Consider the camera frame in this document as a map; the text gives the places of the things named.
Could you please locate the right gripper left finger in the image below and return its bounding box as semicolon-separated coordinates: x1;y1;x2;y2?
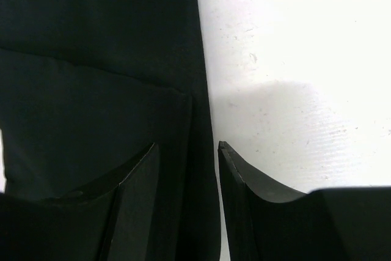
1;144;159;260

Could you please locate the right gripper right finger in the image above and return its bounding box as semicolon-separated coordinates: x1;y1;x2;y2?
218;141;390;260

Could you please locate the black cloth placemat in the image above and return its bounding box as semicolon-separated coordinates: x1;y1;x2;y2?
1;0;221;260

